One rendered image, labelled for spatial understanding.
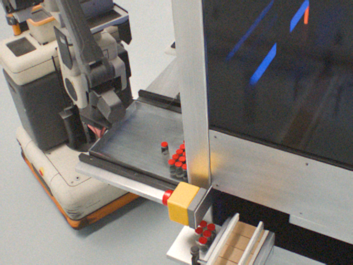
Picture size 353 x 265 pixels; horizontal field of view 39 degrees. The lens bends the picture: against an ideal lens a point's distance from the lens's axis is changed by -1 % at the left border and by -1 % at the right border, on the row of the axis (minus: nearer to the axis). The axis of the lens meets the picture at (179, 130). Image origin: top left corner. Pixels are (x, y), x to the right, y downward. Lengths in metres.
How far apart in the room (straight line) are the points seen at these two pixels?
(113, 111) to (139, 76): 2.05
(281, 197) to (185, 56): 0.38
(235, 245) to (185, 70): 0.45
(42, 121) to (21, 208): 0.53
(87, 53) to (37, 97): 1.02
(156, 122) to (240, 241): 0.56
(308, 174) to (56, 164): 1.59
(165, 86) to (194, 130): 0.68
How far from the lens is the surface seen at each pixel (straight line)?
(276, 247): 1.30
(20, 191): 2.81
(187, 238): 1.31
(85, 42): 1.34
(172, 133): 1.58
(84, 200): 2.33
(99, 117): 1.45
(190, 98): 1.07
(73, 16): 1.34
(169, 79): 1.81
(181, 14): 0.96
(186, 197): 1.19
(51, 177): 2.42
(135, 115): 1.67
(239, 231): 1.25
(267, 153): 1.07
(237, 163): 1.13
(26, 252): 2.53
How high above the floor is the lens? 1.93
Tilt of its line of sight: 41 degrees down
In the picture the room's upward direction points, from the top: 6 degrees counter-clockwise
